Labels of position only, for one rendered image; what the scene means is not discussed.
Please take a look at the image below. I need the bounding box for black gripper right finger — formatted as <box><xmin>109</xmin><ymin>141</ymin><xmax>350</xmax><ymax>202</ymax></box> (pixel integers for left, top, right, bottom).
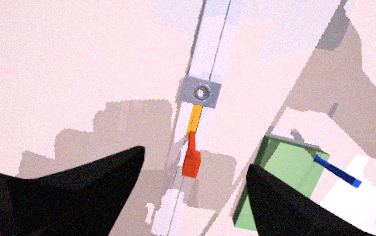
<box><xmin>246</xmin><ymin>163</ymin><xmax>376</xmax><ymax>236</ymax></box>

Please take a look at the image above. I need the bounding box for blue pin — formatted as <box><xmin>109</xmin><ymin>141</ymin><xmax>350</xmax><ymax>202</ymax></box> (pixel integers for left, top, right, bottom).
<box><xmin>313</xmin><ymin>156</ymin><xmax>362</xmax><ymax>188</ymax></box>

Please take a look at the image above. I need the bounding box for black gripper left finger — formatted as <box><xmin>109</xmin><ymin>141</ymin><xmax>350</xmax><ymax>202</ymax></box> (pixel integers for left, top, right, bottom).
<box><xmin>0</xmin><ymin>146</ymin><xmax>145</xmax><ymax>236</ymax></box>

